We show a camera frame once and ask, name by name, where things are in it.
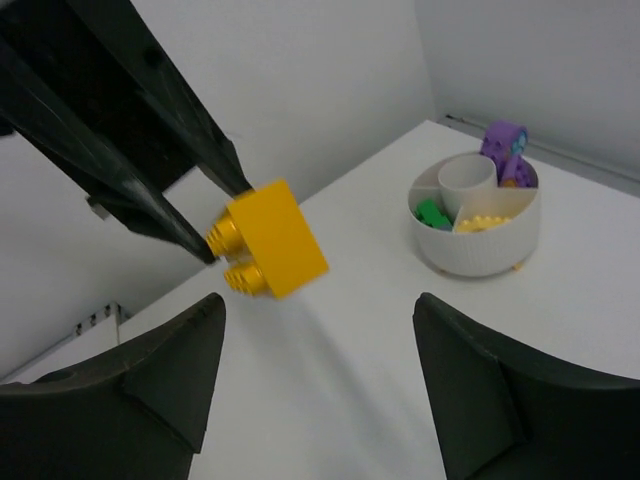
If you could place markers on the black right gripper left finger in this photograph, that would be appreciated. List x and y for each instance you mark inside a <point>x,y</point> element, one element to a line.
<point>137,411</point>

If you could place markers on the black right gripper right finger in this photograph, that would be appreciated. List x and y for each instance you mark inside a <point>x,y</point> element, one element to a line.
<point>504,410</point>

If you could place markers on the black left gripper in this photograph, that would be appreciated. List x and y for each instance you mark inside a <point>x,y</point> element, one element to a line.
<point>89,85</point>

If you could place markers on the yellow square lego brick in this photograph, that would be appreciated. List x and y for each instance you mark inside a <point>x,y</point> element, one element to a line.
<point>267,242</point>

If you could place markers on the yellow lego in container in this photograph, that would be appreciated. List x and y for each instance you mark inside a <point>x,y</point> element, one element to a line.
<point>480,223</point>

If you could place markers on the green lego in container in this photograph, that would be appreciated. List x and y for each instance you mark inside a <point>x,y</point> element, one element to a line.
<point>428,213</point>

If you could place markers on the white round divided container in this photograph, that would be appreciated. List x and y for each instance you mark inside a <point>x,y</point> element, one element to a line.
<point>464,186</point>

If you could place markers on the lavender curved lego piece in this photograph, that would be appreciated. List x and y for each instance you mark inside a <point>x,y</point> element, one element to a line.
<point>504,143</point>

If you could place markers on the aluminium frame rail back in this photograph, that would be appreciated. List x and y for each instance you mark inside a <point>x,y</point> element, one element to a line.
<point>613,168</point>

